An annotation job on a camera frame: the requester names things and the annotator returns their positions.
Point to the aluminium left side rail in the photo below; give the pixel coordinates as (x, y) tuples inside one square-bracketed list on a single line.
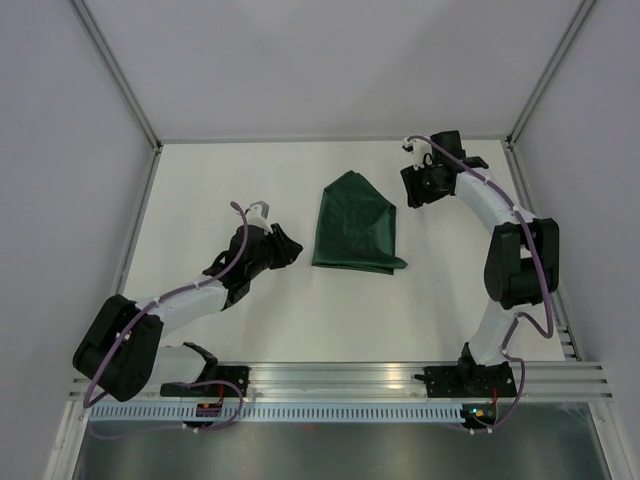
[(134, 224)]

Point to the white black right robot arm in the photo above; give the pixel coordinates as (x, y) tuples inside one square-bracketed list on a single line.
[(522, 264)]

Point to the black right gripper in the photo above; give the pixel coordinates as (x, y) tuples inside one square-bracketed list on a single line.
[(415, 195)]

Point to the aluminium right frame post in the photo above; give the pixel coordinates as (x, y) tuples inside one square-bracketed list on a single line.
[(570, 35)]

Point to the dark green cloth napkin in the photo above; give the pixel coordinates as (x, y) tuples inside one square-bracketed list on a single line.
[(356, 228)]

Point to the aluminium frame post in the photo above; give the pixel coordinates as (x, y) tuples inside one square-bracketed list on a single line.
[(570, 35), (100, 44)]

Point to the aluminium left frame post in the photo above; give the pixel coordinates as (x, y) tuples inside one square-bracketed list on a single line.
[(100, 44)]

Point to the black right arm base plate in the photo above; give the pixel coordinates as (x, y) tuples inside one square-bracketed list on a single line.
[(477, 382)]

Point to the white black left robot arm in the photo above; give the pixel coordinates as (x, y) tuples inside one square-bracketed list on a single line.
[(122, 350)]

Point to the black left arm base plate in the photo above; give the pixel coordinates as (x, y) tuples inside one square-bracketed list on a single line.
[(226, 381)]

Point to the aluminium front rail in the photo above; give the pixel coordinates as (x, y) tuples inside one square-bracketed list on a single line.
[(545, 381)]

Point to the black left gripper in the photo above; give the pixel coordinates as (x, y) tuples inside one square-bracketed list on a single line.
[(287, 249)]

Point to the aluminium rail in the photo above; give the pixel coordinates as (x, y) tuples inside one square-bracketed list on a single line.
[(134, 224), (546, 238), (545, 381)]

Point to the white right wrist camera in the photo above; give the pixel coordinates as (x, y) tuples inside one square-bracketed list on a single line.
[(420, 150)]

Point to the aluminium right side rail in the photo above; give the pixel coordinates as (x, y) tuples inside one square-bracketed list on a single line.
[(546, 238)]

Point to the white slotted cable duct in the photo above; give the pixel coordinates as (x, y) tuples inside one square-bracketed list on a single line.
[(282, 412)]

